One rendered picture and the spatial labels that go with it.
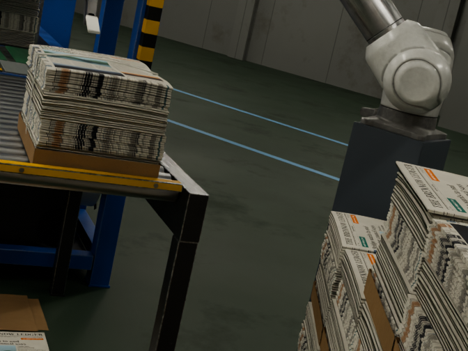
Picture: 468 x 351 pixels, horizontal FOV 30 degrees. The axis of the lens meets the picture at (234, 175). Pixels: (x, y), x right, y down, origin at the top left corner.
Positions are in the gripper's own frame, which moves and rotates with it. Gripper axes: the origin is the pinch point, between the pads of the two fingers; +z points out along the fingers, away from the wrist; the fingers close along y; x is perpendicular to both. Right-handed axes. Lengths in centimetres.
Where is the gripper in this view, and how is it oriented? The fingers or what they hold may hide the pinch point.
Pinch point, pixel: (100, 7)
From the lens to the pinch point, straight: 221.0
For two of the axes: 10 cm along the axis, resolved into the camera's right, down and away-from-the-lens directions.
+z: 2.0, 6.9, -7.0
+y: -3.4, 7.2, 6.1
